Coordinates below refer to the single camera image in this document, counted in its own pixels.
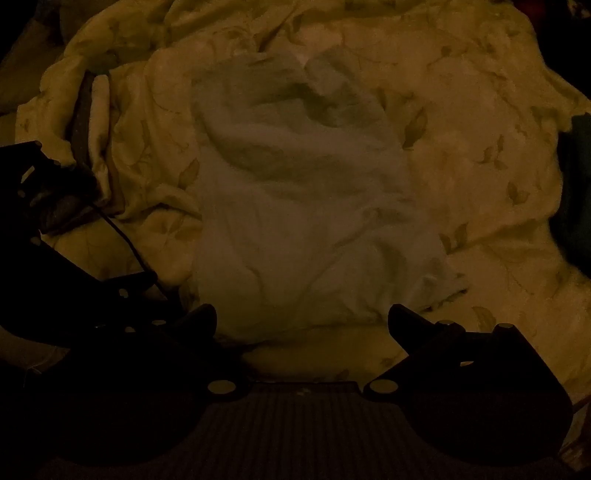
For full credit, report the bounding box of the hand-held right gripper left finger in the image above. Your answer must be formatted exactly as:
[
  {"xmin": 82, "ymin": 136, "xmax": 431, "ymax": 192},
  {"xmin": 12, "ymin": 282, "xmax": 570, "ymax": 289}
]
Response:
[{"xmin": 62, "ymin": 304, "xmax": 246, "ymax": 398}]

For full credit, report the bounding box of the dark teal cloth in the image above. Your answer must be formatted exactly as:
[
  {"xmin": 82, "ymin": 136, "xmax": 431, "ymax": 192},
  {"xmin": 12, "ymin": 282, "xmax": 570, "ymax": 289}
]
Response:
[{"xmin": 549, "ymin": 113, "xmax": 591, "ymax": 266}]

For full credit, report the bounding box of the thin black cable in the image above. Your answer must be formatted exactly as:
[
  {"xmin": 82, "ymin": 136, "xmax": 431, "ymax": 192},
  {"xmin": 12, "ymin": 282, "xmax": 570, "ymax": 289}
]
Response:
[{"xmin": 90, "ymin": 203, "xmax": 160, "ymax": 294}]

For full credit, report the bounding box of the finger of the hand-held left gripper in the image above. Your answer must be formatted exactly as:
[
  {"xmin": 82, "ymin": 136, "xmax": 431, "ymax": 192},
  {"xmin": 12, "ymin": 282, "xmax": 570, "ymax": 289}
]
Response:
[{"xmin": 28, "ymin": 231, "xmax": 160, "ymax": 324}]

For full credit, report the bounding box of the leaf-printed cream blanket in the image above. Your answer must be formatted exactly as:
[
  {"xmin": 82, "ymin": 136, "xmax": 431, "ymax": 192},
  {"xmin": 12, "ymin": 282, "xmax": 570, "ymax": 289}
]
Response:
[{"xmin": 16, "ymin": 0, "xmax": 591, "ymax": 402}]

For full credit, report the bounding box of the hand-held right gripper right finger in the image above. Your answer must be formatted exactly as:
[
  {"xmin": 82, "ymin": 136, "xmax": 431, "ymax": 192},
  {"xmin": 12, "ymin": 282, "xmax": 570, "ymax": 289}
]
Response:
[{"xmin": 364, "ymin": 304, "xmax": 533, "ymax": 398}]

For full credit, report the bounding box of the white garment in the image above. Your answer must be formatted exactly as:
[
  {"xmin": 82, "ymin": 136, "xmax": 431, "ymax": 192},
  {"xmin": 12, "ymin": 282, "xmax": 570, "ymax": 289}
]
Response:
[{"xmin": 190, "ymin": 48, "xmax": 469, "ymax": 344}]

